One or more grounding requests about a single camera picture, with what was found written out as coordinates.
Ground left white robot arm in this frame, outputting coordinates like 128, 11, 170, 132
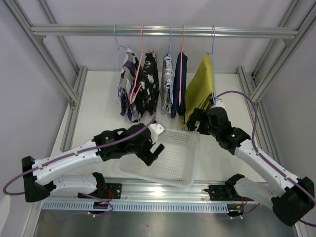
22, 121, 165, 202

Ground purple camouflage trousers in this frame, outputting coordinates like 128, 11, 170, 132
118, 48, 140, 122

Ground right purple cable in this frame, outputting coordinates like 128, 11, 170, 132
214, 90, 316, 227

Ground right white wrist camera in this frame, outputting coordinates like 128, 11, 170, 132
213, 98, 225, 109

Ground aluminium frame struts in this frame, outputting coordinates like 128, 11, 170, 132
236, 0, 316, 162
4, 0, 88, 152

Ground aluminium hanging rail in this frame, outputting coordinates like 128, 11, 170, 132
31, 24, 299, 39

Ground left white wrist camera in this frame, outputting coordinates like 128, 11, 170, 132
148, 121, 166, 144

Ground aluminium frame right struts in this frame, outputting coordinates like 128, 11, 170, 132
236, 0, 316, 162

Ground left pink hanger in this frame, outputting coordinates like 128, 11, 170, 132
129, 24, 154, 104

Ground light blue hanger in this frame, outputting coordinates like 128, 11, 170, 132
168, 25, 173, 106
113, 24, 129, 104
207, 25, 217, 106

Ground right pink hanger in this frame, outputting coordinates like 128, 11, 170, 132
178, 25, 185, 106

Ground grey slotted cable duct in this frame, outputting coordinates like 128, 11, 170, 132
42, 200, 243, 213

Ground pink hanger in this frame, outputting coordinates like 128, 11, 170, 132
129, 24, 154, 104
178, 25, 185, 106

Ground olive yellow trousers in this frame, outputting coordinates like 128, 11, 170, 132
182, 55, 215, 131

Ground black white patterned trousers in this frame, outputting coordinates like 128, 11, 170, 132
134, 51, 159, 118

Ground white plastic basket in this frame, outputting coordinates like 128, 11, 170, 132
118, 129, 199, 188

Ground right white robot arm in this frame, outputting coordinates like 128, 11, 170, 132
187, 107, 316, 227

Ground grey white printed trousers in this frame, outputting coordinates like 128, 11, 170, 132
160, 54, 173, 114

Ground navy blue trousers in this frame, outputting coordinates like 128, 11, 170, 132
170, 53, 188, 118

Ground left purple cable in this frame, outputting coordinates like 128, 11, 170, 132
2, 117, 157, 196

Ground aluminium frame left struts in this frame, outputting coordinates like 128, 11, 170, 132
4, 0, 88, 152

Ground purple cable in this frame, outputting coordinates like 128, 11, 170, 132
214, 90, 316, 227
2, 117, 157, 196

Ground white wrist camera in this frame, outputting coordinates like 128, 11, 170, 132
148, 121, 166, 144
213, 98, 225, 109

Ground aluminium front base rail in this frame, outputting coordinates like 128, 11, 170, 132
32, 175, 275, 207

